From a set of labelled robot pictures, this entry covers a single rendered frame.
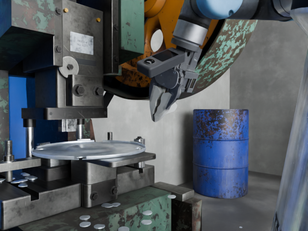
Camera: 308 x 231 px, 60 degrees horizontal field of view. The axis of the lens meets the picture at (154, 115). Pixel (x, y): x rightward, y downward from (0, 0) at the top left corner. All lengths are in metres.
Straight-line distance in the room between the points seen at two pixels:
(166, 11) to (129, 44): 0.29
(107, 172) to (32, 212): 0.19
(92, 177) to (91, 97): 0.21
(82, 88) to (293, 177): 0.57
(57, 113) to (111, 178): 0.22
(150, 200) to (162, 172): 2.22
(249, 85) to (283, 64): 0.51
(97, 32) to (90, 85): 0.16
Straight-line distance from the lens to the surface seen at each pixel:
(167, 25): 1.05
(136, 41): 0.85
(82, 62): 0.77
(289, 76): 3.87
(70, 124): 0.81
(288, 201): 0.24
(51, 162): 0.76
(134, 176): 0.81
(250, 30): 0.96
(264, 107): 3.95
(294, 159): 0.22
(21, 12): 0.67
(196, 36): 0.64
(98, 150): 0.67
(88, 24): 0.80
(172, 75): 0.64
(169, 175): 3.06
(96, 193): 0.70
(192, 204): 0.80
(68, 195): 0.69
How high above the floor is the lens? 0.89
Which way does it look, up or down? 2 degrees down
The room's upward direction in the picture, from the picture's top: straight up
